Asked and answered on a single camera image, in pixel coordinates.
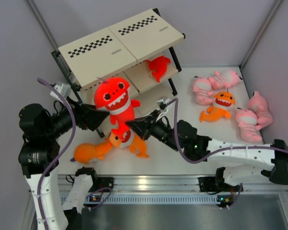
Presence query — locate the orange shark plush facing up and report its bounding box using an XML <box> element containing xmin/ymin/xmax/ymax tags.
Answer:
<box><xmin>109</xmin><ymin>130</ymin><xmax>149</xmax><ymax>158</ymax></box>

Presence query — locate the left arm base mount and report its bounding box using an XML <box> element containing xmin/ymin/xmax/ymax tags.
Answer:
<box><xmin>89</xmin><ymin>176</ymin><xmax>114</xmax><ymax>192</ymax></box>

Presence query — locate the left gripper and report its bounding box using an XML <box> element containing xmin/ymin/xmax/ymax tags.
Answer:
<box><xmin>44</xmin><ymin>95</ymin><xmax>109</xmax><ymax>139</ymax></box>

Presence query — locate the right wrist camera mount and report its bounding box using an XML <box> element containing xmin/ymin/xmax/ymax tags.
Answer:
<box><xmin>156</xmin><ymin>96</ymin><xmax>174</xmax><ymax>115</ymax></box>

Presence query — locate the pink striped plush top left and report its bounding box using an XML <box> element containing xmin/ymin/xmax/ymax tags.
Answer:
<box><xmin>192</xmin><ymin>76</ymin><xmax>213</xmax><ymax>105</ymax></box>

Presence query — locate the orange shark plush face down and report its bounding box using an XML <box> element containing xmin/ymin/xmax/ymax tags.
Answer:
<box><xmin>70</xmin><ymin>138</ymin><xmax>113</xmax><ymax>164</ymax></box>

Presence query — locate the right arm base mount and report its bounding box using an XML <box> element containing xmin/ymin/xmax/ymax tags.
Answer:
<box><xmin>198</xmin><ymin>176</ymin><xmax>240</xmax><ymax>195</ymax></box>

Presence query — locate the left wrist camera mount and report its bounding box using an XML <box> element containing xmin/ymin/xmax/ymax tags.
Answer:
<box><xmin>53</xmin><ymin>81</ymin><xmax>71</xmax><ymax>99</ymax></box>

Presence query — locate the pink striped plush far right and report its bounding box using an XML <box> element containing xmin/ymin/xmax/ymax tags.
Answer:
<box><xmin>247</xmin><ymin>91</ymin><xmax>274</xmax><ymax>130</ymax></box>

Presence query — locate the large red shark plush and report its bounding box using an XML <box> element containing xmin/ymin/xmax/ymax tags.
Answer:
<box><xmin>94</xmin><ymin>77</ymin><xmax>141</xmax><ymax>139</ymax></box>

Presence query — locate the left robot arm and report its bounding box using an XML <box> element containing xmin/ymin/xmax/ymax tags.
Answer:
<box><xmin>18</xmin><ymin>99</ymin><xmax>108</xmax><ymax>230</ymax></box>

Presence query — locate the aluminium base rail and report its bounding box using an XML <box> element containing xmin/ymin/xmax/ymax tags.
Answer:
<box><xmin>84</xmin><ymin>175</ymin><xmax>288</xmax><ymax>207</ymax></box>

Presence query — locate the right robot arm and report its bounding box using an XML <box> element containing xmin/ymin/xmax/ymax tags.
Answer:
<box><xmin>126</xmin><ymin>111</ymin><xmax>288</xmax><ymax>190</ymax></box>

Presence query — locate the pink striped plush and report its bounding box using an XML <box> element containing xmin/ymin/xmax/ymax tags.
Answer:
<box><xmin>247</xmin><ymin>91</ymin><xmax>274</xmax><ymax>130</ymax></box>
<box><xmin>208</xmin><ymin>69</ymin><xmax>243</xmax><ymax>90</ymax></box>
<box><xmin>235</xmin><ymin>107</ymin><xmax>262</xmax><ymax>143</ymax></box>
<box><xmin>192</xmin><ymin>76</ymin><xmax>213</xmax><ymax>105</ymax></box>

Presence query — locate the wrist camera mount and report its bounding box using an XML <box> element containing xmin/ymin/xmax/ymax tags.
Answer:
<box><xmin>53</xmin><ymin>81</ymin><xmax>71</xmax><ymax>99</ymax></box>
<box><xmin>156</xmin><ymin>96</ymin><xmax>174</xmax><ymax>115</ymax></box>

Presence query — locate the pink striped plush top right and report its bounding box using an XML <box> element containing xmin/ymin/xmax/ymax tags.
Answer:
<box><xmin>208</xmin><ymin>69</ymin><xmax>243</xmax><ymax>90</ymax></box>

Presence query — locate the pink striped plush bottom right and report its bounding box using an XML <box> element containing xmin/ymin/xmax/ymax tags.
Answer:
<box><xmin>235</xmin><ymin>107</ymin><xmax>262</xmax><ymax>143</ymax></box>

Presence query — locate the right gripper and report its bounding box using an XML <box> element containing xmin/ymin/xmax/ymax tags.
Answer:
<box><xmin>127</xmin><ymin>109</ymin><xmax>182</xmax><ymax>151</ymax></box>

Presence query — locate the beige three-tier shelf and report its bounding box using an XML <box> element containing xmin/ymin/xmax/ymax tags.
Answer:
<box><xmin>51</xmin><ymin>8</ymin><xmax>186</xmax><ymax>138</ymax></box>

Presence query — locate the small red shark plush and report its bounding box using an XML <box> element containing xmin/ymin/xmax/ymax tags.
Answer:
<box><xmin>145</xmin><ymin>56</ymin><xmax>171</xmax><ymax>82</ymax></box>

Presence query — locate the orange shark plush right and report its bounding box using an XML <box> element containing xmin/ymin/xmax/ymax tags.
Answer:
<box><xmin>199</xmin><ymin>92</ymin><xmax>236</xmax><ymax>122</ymax></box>

